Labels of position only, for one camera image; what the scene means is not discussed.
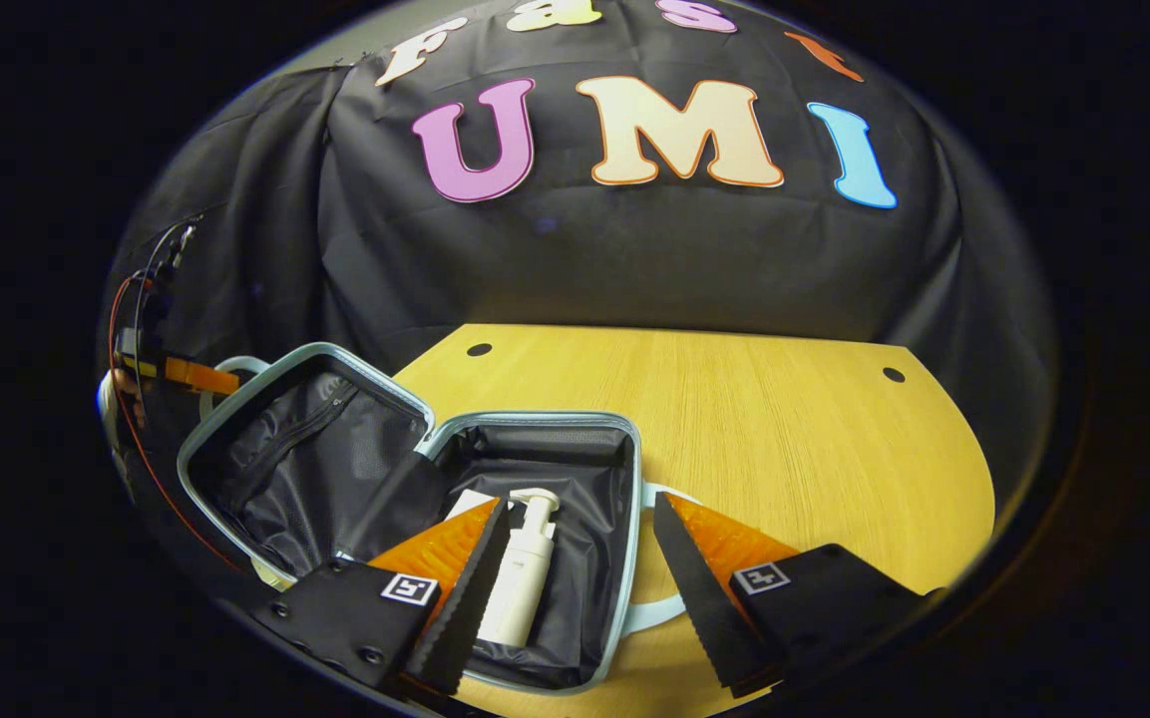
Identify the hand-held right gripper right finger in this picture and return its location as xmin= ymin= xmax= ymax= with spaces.
xmin=652 ymin=492 xmax=945 ymax=699

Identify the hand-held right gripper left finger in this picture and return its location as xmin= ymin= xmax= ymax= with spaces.
xmin=251 ymin=497 xmax=513 ymax=697

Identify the white pump bottle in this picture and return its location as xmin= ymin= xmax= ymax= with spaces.
xmin=475 ymin=487 xmax=563 ymax=649

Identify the small white box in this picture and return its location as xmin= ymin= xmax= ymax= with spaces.
xmin=443 ymin=489 xmax=501 ymax=522

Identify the black backdrop cloth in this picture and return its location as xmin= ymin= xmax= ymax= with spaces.
xmin=101 ymin=0 xmax=1059 ymax=599

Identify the red cable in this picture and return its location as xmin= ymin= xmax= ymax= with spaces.
xmin=108 ymin=274 xmax=246 ymax=574

